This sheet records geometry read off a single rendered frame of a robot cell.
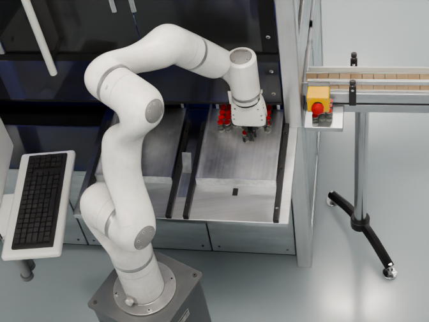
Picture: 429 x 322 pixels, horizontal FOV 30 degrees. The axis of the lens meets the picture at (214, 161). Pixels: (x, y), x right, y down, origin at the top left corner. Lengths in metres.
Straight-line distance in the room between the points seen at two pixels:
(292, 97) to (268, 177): 0.27
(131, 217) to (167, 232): 1.31
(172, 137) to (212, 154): 0.17
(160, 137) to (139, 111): 0.94
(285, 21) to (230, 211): 0.61
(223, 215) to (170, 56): 0.76
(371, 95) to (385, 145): 1.10
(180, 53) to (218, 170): 0.78
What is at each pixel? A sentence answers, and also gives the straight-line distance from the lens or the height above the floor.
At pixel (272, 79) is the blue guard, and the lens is 2.58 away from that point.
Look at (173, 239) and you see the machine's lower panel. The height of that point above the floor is 0.17.
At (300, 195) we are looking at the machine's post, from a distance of 3.02.
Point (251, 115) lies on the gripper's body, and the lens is 2.32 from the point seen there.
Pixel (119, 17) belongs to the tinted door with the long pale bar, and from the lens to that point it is 2.51.
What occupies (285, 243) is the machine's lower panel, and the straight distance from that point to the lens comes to 3.29.
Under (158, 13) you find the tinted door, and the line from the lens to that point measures 2.47.
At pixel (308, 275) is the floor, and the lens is 3.41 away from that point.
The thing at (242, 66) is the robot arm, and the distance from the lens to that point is 2.17.
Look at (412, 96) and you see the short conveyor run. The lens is 2.76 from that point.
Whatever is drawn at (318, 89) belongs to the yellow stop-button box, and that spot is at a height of 1.03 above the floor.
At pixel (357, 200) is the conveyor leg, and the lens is 3.27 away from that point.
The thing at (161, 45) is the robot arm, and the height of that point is 1.67.
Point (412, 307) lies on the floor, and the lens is 3.34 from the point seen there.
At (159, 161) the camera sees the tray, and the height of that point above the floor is 0.88.
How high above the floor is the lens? 2.90
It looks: 49 degrees down
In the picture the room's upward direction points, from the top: 11 degrees counter-clockwise
